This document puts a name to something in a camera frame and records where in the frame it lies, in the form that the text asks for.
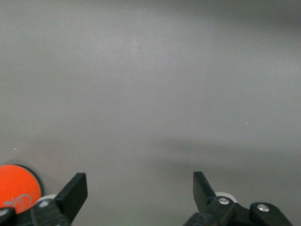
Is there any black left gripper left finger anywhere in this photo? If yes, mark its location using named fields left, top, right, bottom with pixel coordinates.
left=0, top=172, right=88, bottom=226

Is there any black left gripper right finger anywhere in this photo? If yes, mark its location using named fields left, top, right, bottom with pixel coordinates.
left=183, top=171, right=293, bottom=226

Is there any orange can with fruit logo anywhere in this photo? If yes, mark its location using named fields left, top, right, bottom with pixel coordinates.
left=0, top=164, right=42, bottom=215

